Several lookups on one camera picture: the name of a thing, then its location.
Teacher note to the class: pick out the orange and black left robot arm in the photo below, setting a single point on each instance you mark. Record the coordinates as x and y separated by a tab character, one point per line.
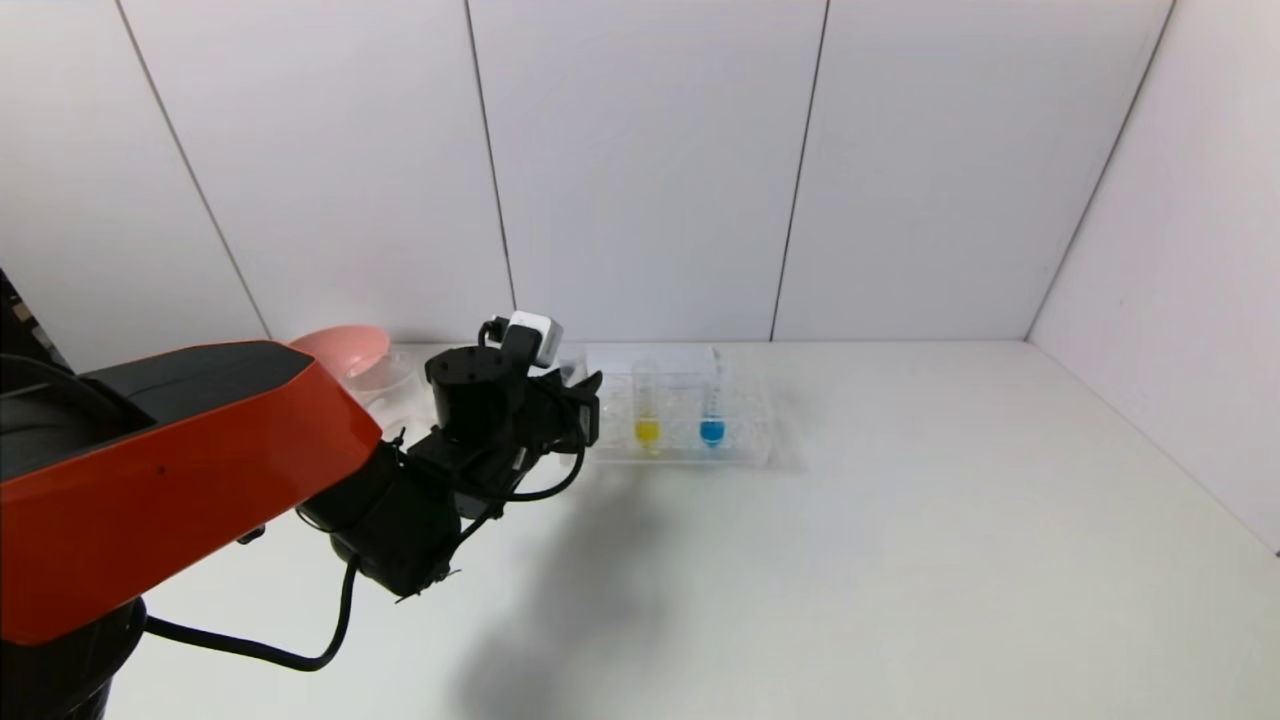
150	480

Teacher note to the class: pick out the white grey wrist camera box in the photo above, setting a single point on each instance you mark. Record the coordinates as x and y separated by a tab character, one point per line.
535	338

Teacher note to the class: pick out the white paper sheet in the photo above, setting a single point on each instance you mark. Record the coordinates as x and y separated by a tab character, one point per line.
680	358

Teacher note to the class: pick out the test tube with yellow pigment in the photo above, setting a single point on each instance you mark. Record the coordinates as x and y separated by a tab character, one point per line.
648	428

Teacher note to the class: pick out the clear glass beaker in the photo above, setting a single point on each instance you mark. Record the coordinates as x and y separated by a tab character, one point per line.
395	390

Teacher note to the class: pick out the clear plastic test tube rack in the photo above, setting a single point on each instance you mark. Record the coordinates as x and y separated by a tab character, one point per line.
740	440

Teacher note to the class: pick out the pink plastic bowl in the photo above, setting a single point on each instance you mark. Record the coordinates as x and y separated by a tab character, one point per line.
345	345

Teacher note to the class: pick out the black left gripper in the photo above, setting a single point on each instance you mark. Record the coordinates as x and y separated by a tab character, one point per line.
588	408

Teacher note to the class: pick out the test tube with blue pigment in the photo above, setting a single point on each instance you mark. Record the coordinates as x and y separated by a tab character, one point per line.
712	428

